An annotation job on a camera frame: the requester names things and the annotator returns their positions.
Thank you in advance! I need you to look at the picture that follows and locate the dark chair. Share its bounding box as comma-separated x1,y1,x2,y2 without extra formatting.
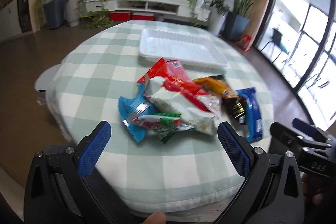
262,28,290,62

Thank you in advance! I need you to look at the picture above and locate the person's left hand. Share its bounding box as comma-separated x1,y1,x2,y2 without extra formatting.
141,212,167,224

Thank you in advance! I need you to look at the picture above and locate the pink snack packet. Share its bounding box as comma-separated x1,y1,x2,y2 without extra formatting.
165,60,195,83

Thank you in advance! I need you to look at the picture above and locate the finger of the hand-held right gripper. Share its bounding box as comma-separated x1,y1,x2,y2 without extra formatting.
270,122,306,155
292,118,332,148

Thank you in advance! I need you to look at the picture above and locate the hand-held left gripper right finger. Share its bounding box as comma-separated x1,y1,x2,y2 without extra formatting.
213,121,305,224

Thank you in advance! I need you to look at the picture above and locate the bushy plant in white pot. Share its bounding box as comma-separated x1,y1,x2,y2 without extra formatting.
209,0,229,36

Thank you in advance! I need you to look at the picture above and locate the red bag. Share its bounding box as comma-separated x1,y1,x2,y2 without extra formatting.
238,34,251,51

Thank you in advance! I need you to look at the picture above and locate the light blue snack packet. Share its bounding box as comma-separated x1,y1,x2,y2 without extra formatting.
118,82,158,144

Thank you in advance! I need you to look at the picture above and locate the white round stool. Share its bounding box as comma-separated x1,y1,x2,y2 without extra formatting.
35,64,63,107

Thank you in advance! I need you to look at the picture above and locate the white plastic tray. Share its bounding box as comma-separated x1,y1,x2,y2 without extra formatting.
139,28,229,69

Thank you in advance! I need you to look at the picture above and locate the glass sliding door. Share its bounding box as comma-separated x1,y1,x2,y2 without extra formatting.
255,0,336,130

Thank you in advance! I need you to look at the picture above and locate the plain red snack packet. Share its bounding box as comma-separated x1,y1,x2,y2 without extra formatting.
137,57,184,88

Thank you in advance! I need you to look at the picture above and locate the dark blue snack packet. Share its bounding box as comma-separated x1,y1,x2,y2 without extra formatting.
236,87,264,143

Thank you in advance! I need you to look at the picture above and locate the red storage box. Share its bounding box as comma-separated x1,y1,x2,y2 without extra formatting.
132,13,154,21
110,11,131,21

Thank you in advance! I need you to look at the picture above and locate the white television cabinet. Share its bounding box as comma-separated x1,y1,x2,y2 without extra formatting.
87,0,212,23

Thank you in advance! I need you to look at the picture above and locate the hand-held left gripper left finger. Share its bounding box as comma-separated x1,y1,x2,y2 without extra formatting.
24,120,132,224

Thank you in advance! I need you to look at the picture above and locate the strawberry print snack packet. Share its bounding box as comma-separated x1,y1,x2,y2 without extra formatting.
163,80,222,119

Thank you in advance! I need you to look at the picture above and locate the green red white snack packet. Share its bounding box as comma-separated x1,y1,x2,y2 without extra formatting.
131,112,195,145

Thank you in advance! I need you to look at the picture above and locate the person's right hand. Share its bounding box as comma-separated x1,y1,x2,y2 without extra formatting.
301,173,319,204

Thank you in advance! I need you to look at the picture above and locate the black snack packet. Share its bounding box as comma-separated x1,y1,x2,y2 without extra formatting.
210,74,248,126

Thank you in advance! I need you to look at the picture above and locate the small plant in white pot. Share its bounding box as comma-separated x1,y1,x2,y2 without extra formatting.
66,0,82,27

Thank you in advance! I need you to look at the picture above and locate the orange snack packet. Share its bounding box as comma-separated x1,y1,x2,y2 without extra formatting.
194,76,238,98

